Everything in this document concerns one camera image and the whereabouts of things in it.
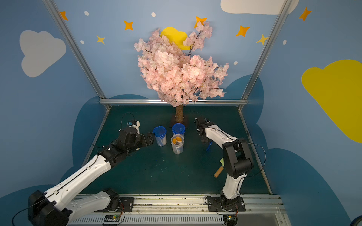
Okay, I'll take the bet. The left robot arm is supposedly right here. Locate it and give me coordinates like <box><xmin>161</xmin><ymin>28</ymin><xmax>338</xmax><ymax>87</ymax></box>
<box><xmin>27</xmin><ymin>125</ymin><xmax>155</xmax><ymax>226</ymax></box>

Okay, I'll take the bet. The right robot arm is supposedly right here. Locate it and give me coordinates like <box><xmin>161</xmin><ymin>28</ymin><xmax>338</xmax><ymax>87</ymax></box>
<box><xmin>194</xmin><ymin>117</ymin><xmax>254</xmax><ymax>207</ymax></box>

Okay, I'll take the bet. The pink cherry blossom tree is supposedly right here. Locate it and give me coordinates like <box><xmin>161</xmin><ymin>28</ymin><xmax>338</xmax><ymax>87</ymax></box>
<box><xmin>134</xmin><ymin>22</ymin><xmax>229</xmax><ymax>123</ymax></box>

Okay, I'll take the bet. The left circuit board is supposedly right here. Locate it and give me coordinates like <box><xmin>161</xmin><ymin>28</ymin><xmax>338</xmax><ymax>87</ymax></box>
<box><xmin>102</xmin><ymin>215</ymin><xmax>122</xmax><ymax>226</ymax></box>

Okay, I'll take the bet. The circuit board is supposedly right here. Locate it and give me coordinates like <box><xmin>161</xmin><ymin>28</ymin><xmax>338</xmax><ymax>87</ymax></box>
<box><xmin>223</xmin><ymin>215</ymin><xmax>238</xmax><ymax>226</ymax></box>
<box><xmin>102</xmin><ymin>215</ymin><xmax>122</xmax><ymax>226</ymax></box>

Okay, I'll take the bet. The right circuit board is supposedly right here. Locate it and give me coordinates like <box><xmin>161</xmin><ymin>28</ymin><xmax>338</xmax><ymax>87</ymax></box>
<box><xmin>223</xmin><ymin>215</ymin><xmax>238</xmax><ymax>226</ymax></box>

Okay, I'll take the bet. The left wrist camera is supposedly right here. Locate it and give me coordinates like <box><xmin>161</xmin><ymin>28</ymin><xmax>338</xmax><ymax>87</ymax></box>
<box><xmin>127</xmin><ymin>120</ymin><xmax>140</xmax><ymax>134</ymax></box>

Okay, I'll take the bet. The aluminium back frame bar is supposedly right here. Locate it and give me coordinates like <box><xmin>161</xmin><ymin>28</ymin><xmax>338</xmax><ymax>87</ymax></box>
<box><xmin>99</xmin><ymin>98</ymin><xmax>248</xmax><ymax>106</ymax></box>

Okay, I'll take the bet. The green wooden-handled scraper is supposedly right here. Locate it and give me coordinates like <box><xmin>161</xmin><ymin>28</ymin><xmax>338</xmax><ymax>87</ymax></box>
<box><xmin>214</xmin><ymin>158</ymin><xmax>224</xmax><ymax>178</ymax></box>

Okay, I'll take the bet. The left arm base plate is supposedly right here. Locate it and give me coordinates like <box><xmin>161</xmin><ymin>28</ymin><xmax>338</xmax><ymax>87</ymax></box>
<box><xmin>96</xmin><ymin>197</ymin><xmax>134</xmax><ymax>213</ymax></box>

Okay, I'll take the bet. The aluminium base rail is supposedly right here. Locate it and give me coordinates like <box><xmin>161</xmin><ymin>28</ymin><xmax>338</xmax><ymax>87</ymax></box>
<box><xmin>68</xmin><ymin>195</ymin><xmax>291</xmax><ymax>226</ymax></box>

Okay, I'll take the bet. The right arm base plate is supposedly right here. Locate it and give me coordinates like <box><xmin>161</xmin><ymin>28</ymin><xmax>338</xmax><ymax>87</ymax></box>
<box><xmin>205</xmin><ymin>196</ymin><xmax>246</xmax><ymax>212</ymax></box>

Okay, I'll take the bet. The right aluminium frame post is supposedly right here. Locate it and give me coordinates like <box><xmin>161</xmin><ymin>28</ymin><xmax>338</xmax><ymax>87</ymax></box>
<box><xmin>238</xmin><ymin>0</ymin><xmax>294</xmax><ymax>113</ymax></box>

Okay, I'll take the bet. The aluminium frame post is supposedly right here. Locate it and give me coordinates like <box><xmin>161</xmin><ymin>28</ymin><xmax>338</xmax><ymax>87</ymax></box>
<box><xmin>42</xmin><ymin>0</ymin><xmax>106</xmax><ymax>101</ymax></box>
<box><xmin>238</xmin><ymin>0</ymin><xmax>294</xmax><ymax>113</ymax></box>

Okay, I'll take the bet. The left aluminium frame post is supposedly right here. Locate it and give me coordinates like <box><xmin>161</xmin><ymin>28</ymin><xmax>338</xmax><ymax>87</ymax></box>
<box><xmin>42</xmin><ymin>0</ymin><xmax>106</xmax><ymax>101</ymax></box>

